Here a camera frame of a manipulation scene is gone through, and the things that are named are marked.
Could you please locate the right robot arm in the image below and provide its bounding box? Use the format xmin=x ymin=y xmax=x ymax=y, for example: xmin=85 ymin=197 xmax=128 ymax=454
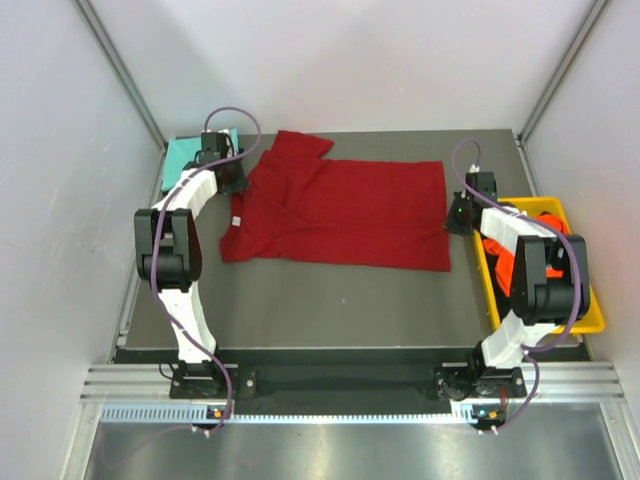
xmin=445 ymin=166 xmax=591 ymax=396

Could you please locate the folded teal t-shirt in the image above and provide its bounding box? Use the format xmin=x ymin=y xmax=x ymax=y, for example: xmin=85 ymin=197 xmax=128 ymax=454
xmin=161 ymin=128 xmax=239 ymax=194

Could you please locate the aluminium frame rail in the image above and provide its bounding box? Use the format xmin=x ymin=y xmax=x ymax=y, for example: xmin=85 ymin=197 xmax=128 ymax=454
xmin=80 ymin=362 xmax=625 ymax=403

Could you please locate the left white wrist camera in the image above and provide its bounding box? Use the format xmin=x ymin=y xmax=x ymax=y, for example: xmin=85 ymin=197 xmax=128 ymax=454
xmin=200 ymin=130 xmax=234 ymax=152

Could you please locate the purple cable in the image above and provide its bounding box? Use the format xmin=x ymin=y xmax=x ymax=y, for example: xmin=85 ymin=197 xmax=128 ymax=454
xmin=149 ymin=107 xmax=264 ymax=431
xmin=451 ymin=139 xmax=586 ymax=431

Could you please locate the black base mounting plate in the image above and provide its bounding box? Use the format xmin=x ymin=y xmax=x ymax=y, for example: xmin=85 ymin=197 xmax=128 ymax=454
xmin=168 ymin=347 xmax=527 ymax=416

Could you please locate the dark red t-shirt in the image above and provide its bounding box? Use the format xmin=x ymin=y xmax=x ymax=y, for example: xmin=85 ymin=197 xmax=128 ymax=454
xmin=219 ymin=130 xmax=451 ymax=272

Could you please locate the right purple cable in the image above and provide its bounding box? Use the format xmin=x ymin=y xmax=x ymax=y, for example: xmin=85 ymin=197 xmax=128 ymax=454
xmin=451 ymin=139 xmax=586 ymax=431

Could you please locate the orange t-shirt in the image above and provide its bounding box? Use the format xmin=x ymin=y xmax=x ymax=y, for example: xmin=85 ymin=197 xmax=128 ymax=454
xmin=482 ymin=211 xmax=570 ymax=298

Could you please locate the grey slotted cable duct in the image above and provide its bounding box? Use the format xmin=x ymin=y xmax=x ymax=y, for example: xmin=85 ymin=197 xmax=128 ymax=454
xmin=100 ymin=403 xmax=504 ymax=426

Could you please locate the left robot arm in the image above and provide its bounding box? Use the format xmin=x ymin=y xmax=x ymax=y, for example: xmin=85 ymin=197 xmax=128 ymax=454
xmin=134 ymin=130 xmax=247 ymax=399

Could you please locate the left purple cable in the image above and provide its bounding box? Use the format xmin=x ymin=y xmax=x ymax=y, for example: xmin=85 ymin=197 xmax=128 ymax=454
xmin=149 ymin=107 xmax=264 ymax=431

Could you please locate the yellow plastic bin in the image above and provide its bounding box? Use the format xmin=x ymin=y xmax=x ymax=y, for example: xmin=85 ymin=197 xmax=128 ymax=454
xmin=472 ymin=197 xmax=606 ymax=335

